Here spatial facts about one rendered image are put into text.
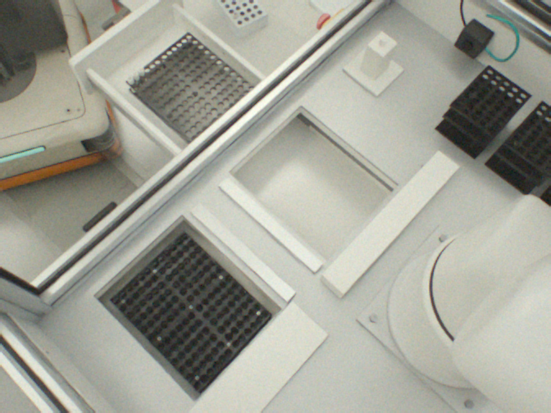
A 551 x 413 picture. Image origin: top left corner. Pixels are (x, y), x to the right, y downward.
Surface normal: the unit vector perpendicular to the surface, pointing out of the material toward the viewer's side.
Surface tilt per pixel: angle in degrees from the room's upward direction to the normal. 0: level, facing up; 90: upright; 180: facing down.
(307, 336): 0
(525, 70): 90
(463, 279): 82
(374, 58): 90
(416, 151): 0
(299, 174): 0
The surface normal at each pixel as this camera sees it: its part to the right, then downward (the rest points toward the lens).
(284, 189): 0.04, -0.36
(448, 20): -0.69, 0.67
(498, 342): -0.59, -0.01
